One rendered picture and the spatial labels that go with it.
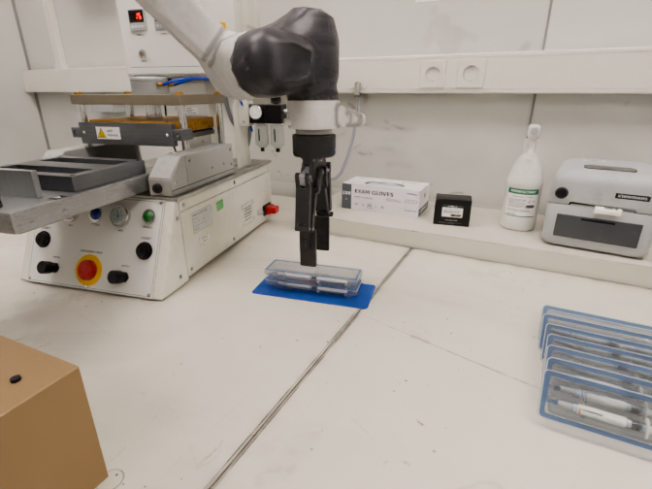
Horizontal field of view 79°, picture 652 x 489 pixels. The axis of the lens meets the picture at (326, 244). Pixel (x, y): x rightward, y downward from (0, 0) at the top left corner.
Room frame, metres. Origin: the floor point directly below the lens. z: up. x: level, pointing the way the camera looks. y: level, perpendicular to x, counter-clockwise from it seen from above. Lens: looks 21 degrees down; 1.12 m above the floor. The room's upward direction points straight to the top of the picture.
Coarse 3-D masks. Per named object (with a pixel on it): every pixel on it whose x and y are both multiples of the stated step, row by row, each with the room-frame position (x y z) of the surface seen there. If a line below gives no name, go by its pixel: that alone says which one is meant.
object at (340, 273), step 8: (272, 264) 0.73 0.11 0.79; (280, 264) 0.73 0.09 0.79; (288, 264) 0.73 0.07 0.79; (296, 264) 0.73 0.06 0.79; (288, 272) 0.69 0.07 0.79; (296, 272) 0.69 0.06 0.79; (304, 272) 0.69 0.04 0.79; (312, 272) 0.69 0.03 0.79; (320, 272) 0.69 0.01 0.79; (328, 272) 0.69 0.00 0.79; (336, 272) 0.69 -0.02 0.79; (344, 272) 0.69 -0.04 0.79; (352, 272) 0.69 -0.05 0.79; (360, 272) 0.69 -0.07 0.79; (352, 280) 0.65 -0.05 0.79
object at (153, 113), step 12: (156, 108) 0.95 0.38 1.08; (96, 120) 0.90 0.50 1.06; (108, 120) 0.89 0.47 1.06; (120, 120) 0.88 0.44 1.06; (132, 120) 0.88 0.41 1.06; (144, 120) 0.87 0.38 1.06; (156, 120) 0.87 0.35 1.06; (168, 120) 0.87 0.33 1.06; (192, 120) 0.93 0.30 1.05; (204, 120) 0.98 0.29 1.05; (192, 132) 0.93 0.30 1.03; (204, 132) 0.97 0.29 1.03
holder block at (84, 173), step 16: (32, 160) 0.76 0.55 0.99; (48, 160) 0.77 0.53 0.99; (64, 160) 0.79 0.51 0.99; (80, 160) 0.78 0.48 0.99; (96, 160) 0.77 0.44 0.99; (112, 160) 0.76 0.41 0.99; (128, 160) 0.76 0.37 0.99; (144, 160) 0.76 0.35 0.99; (48, 176) 0.62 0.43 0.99; (64, 176) 0.61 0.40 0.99; (80, 176) 0.62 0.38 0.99; (96, 176) 0.65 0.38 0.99; (112, 176) 0.68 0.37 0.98; (128, 176) 0.72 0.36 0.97
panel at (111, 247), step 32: (64, 224) 0.76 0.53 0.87; (96, 224) 0.75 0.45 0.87; (128, 224) 0.73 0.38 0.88; (160, 224) 0.71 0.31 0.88; (32, 256) 0.75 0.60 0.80; (64, 256) 0.73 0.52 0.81; (96, 256) 0.72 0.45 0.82; (128, 256) 0.70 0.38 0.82; (96, 288) 0.69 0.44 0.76; (128, 288) 0.67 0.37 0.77
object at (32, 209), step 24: (0, 168) 0.59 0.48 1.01; (0, 192) 0.59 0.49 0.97; (24, 192) 0.58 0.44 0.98; (48, 192) 0.61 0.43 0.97; (72, 192) 0.61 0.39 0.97; (96, 192) 0.63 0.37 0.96; (120, 192) 0.68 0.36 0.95; (0, 216) 0.50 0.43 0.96; (24, 216) 0.51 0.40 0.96; (48, 216) 0.54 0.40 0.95
